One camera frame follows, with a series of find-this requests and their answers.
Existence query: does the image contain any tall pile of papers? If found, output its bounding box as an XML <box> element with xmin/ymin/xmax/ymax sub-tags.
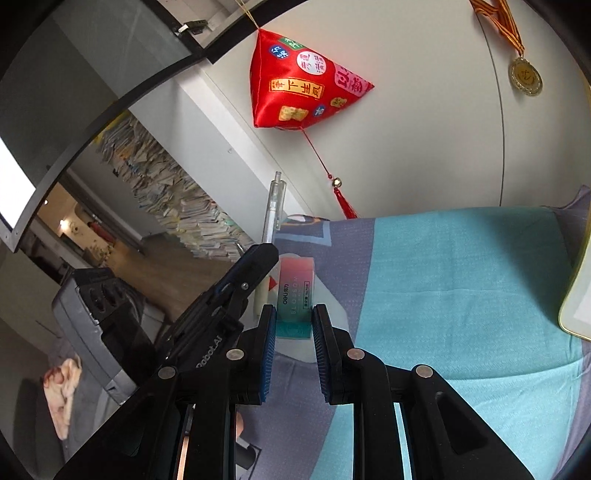
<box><xmin>95</xmin><ymin>115</ymin><xmax>256</xmax><ymax>266</ymax></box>

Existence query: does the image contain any gold medal with striped ribbon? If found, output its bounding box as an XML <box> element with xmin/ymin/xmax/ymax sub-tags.
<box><xmin>470</xmin><ymin>0</ymin><xmax>544</xmax><ymax>97</ymax></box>

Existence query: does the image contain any framed calligraphy board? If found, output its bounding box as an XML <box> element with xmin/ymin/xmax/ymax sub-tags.
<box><xmin>558</xmin><ymin>258</ymin><xmax>591</xmax><ymax>342</ymax></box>

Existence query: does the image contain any clear gel pen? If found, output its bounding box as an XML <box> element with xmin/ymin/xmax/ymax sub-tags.
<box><xmin>261</xmin><ymin>172</ymin><xmax>287</xmax><ymax>245</ymax></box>

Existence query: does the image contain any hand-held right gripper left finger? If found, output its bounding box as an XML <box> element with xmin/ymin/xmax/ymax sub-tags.
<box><xmin>53</xmin><ymin>304</ymin><xmax>278</xmax><ymax>480</ymax></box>

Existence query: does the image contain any glass cabinet door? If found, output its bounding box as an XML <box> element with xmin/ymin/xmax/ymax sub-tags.
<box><xmin>0</xmin><ymin>0</ymin><xmax>259</xmax><ymax>252</ymax></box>

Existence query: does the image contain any clear plastic pen cup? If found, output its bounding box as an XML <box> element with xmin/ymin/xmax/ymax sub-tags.
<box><xmin>253</xmin><ymin>253</ymin><xmax>354</xmax><ymax>366</ymax></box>

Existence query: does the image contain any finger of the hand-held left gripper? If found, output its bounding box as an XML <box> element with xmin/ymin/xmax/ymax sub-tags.
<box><xmin>203</xmin><ymin>242</ymin><xmax>281</xmax><ymax>320</ymax></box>

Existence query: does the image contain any pastel eraser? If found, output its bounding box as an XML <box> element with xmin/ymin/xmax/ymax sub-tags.
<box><xmin>272</xmin><ymin>254</ymin><xmax>317</xmax><ymax>340</ymax></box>

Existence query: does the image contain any red pyramid hanging ornament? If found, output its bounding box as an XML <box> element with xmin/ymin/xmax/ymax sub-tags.
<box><xmin>233</xmin><ymin>0</ymin><xmax>376</xmax><ymax>220</ymax></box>

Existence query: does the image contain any metal door latch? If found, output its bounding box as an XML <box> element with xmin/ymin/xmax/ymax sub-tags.
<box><xmin>174</xmin><ymin>19</ymin><xmax>208</xmax><ymax>36</ymax></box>

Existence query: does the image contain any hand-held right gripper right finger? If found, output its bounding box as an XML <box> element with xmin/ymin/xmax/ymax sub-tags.
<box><xmin>312</xmin><ymin>304</ymin><xmax>535</xmax><ymax>480</ymax></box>

